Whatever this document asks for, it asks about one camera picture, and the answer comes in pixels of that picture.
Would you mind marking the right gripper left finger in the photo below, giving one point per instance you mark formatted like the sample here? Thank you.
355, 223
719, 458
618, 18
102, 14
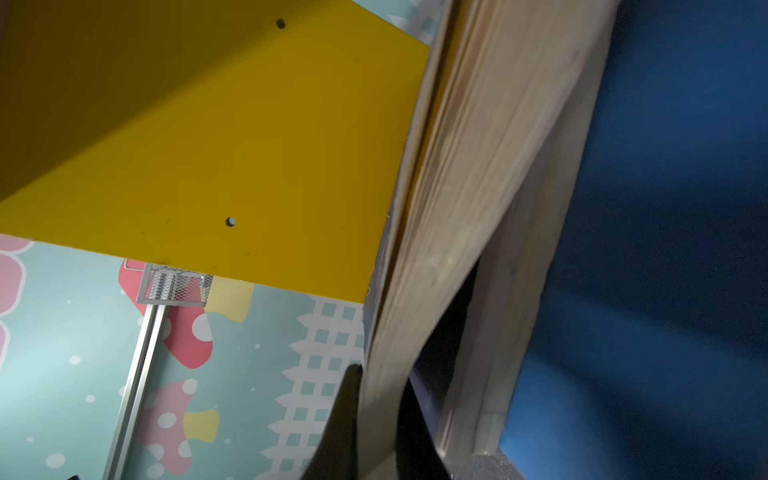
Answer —
336, 454

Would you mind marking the white wire wall basket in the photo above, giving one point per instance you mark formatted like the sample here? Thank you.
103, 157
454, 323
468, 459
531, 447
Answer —
168, 286

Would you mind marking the dark blue bagua cover book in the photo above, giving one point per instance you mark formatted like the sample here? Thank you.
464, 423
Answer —
511, 277

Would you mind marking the yellow bookshelf pink blue shelves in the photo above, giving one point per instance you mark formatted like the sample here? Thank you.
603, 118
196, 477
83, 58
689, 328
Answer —
261, 142

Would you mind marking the dark blue Sunzi label book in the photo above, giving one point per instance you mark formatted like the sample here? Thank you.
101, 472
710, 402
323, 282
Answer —
497, 78

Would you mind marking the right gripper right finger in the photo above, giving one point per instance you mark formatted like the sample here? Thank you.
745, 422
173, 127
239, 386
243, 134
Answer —
416, 456

